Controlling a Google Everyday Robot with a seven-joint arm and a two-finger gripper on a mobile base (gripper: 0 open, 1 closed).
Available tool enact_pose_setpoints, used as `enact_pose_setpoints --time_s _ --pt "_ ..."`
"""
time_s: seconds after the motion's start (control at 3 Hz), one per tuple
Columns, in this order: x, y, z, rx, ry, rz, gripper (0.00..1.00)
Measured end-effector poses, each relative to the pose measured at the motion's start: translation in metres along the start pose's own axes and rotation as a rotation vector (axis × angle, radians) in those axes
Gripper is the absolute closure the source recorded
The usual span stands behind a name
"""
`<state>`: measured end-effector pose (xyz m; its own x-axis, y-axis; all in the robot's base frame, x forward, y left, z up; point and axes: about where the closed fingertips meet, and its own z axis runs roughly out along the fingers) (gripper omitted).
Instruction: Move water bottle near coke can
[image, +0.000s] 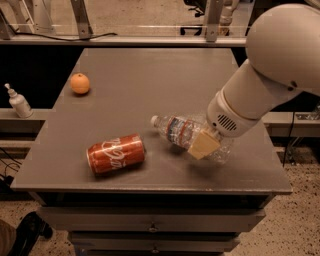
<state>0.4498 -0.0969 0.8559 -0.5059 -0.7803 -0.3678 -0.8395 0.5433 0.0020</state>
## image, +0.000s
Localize red coke can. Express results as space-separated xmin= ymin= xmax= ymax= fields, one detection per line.
xmin=86 ymin=134 xmax=146 ymax=175

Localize grey drawer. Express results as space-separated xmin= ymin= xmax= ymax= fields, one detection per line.
xmin=69 ymin=232 xmax=240 ymax=253
xmin=37 ymin=207 xmax=265 ymax=233

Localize upper grey drawer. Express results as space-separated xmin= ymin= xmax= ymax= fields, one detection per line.
xmin=37 ymin=207 xmax=265 ymax=233

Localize black floor cables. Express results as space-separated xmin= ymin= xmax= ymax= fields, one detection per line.
xmin=0 ymin=146 xmax=23 ymax=194

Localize lower grey drawer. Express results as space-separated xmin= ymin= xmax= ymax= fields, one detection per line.
xmin=69 ymin=232 xmax=240 ymax=253

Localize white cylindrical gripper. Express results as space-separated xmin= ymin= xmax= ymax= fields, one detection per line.
xmin=188 ymin=89 xmax=260 ymax=160

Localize metal frame bracket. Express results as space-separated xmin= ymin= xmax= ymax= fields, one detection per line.
xmin=204 ymin=0 xmax=223 ymax=42
xmin=71 ymin=0 xmax=93 ymax=40

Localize black shoe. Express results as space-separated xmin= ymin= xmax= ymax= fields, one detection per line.
xmin=8 ymin=211 xmax=53 ymax=256

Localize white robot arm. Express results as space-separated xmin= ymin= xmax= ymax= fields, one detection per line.
xmin=188 ymin=4 xmax=320 ymax=159

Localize metal frame bracket left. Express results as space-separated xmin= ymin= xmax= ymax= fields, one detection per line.
xmin=71 ymin=0 xmax=93 ymax=40

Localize clear plastic water bottle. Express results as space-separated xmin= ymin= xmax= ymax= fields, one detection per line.
xmin=151 ymin=115 xmax=233 ymax=164

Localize white pump dispenser bottle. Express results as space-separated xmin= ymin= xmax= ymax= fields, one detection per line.
xmin=4 ymin=83 xmax=33 ymax=118

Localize metal frame bracket right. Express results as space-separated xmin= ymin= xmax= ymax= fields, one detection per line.
xmin=204 ymin=0 xmax=223 ymax=42

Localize orange fruit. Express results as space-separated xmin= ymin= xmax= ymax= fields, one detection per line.
xmin=70 ymin=73 xmax=90 ymax=94

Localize black cable on shelf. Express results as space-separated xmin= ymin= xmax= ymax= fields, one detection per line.
xmin=13 ymin=31 xmax=118 ymax=42

